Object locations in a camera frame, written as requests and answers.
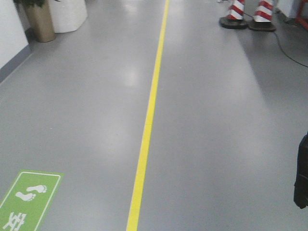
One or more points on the red white traffic cone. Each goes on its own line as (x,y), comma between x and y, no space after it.
(262,19)
(235,17)

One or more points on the white cylindrical planter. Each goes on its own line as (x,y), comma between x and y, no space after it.
(67,15)

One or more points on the beige cylindrical planter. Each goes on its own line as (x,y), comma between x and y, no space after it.
(39,16)

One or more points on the green safety floor sign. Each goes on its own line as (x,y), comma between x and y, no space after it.
(27,201)

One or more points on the black robot body part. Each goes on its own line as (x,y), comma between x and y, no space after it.
(301,180)

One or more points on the red conveyor side rail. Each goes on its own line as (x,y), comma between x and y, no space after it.
(300,19)

